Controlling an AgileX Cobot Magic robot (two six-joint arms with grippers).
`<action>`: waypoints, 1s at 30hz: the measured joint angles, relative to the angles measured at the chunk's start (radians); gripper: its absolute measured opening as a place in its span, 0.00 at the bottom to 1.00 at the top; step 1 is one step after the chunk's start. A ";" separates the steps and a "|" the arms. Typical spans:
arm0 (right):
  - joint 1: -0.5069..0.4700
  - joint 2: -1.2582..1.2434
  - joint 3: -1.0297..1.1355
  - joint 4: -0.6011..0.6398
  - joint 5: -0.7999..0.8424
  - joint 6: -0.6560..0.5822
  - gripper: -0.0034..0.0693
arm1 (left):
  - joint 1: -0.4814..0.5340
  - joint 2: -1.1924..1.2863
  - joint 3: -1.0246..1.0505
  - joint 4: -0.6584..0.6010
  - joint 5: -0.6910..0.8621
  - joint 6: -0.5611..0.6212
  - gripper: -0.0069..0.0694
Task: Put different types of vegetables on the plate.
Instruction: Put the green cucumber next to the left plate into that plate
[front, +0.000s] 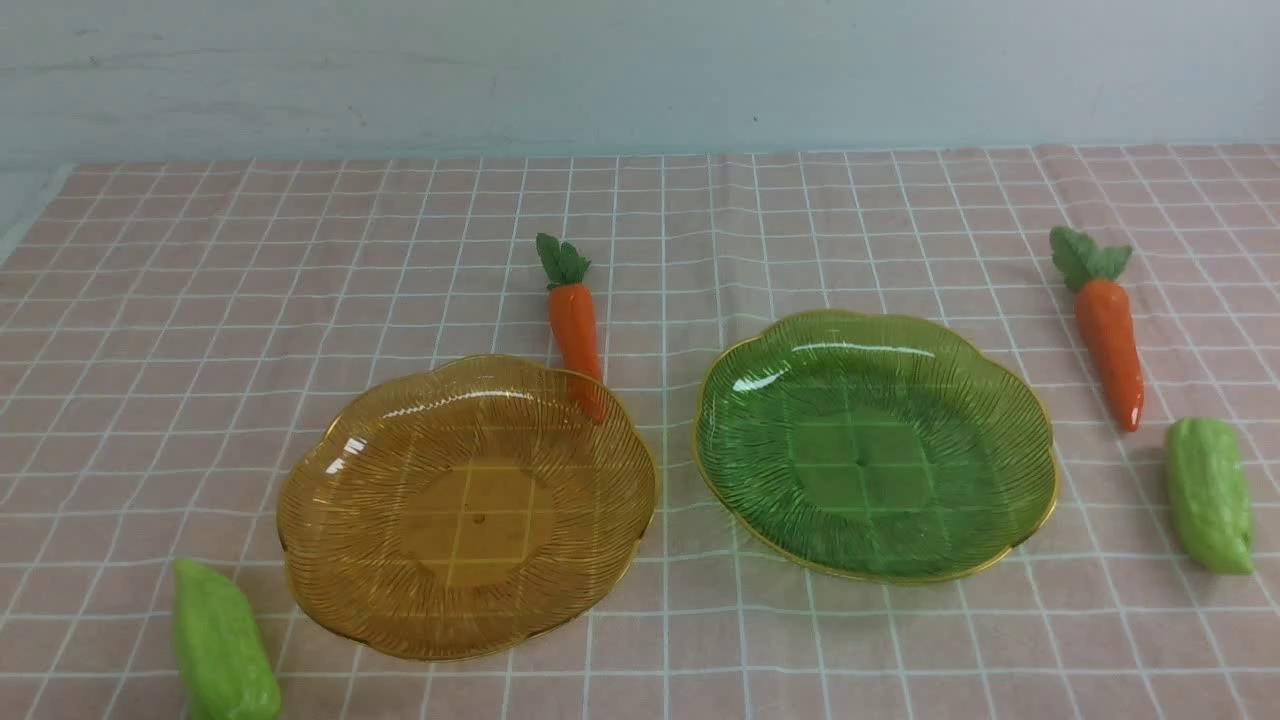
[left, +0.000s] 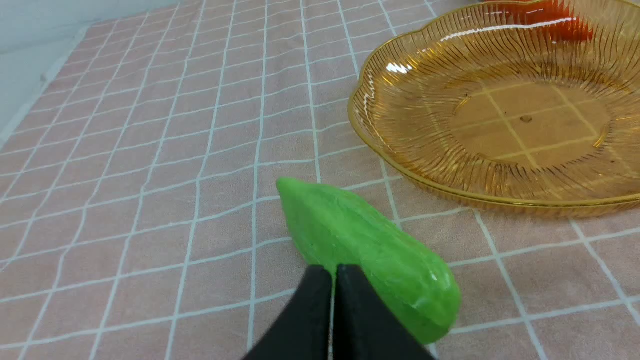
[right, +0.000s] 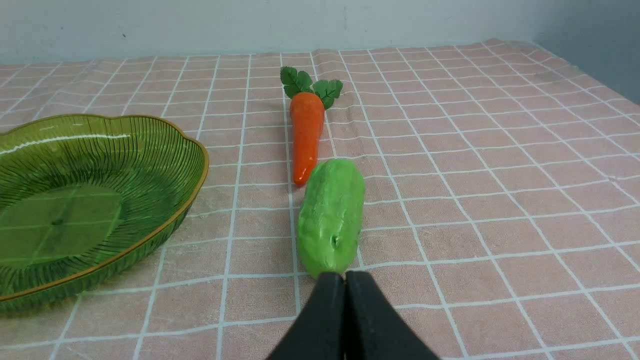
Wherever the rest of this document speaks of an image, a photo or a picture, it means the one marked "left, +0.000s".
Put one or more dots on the pink checkered tablecloth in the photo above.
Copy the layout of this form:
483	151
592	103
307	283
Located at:
140	218

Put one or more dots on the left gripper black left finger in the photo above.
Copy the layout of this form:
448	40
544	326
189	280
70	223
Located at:
301	331

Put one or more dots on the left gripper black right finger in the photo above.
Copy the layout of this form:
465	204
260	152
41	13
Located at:
364	327

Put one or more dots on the amber ribbed glass plate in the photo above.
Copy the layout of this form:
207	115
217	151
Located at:
509	119

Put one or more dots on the green toy bitter gourd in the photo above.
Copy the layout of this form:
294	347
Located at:
331	226

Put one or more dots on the orange toy carrot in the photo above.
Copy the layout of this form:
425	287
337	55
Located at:
555	18

